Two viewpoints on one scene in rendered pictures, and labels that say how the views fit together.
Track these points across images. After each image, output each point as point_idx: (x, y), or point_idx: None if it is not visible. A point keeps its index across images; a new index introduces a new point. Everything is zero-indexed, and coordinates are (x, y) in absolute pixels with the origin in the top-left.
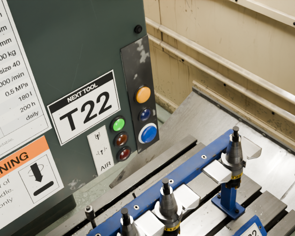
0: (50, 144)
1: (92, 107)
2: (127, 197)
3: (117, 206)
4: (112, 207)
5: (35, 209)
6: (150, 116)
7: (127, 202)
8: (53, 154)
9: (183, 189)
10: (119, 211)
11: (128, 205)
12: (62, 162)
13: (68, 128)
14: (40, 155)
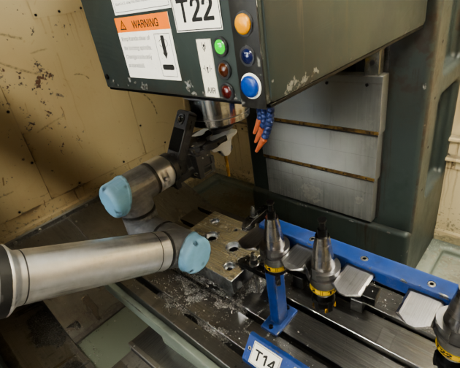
0: (171, 25)
1: (198, 7)
2: (401, 297)
3: (384, 291)
4: (380, 287)
5: (165, 83)
6: (254, 65)
7: (395, 299)
8: (174, 38)
9: (362, 275)
10: (301, 228)
11: (311, 232)
12: (179, 52)
13: (181, 16)
14: (165, 30)
